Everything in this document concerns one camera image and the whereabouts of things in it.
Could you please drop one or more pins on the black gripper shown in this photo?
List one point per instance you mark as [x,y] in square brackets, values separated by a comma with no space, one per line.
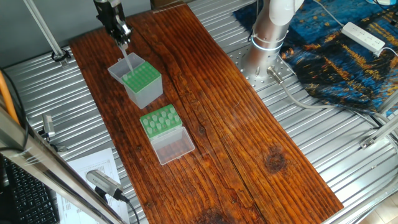
[107,9]

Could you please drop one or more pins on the tall green pipette tip holder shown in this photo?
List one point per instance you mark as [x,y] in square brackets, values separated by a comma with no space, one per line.
[143,87]

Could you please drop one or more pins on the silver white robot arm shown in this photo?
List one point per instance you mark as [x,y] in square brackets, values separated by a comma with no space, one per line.
[273,25]

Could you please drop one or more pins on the silver pole with clamp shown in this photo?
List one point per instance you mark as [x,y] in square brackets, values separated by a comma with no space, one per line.
[43,28]

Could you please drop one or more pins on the yellow pole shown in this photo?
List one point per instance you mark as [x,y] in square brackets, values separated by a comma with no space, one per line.
[7,93]

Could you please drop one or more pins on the printed white paper sheet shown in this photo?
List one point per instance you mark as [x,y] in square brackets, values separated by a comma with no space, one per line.
[81,165]

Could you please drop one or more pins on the brown wooden board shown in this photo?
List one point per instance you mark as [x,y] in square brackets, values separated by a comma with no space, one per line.
[249,137]

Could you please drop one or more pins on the black keyboard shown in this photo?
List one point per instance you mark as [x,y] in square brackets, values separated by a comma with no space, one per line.
[25,199]

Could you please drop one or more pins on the blue patterned cloth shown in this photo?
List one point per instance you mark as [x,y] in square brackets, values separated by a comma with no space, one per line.
[348,74]

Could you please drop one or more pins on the white power strip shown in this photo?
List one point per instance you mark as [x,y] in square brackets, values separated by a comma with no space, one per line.
[364,36]

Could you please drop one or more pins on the small metal corner bracket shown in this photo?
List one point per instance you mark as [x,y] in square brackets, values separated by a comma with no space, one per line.
[48,126]

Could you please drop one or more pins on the silver cylindrical camera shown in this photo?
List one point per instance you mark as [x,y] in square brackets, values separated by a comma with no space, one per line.
[102,182]

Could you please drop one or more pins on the diagonal aluminium frame beam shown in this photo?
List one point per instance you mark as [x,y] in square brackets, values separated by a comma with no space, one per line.
[37,162]

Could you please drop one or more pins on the silver frame bracket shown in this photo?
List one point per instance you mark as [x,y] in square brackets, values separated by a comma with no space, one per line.
[379,134]

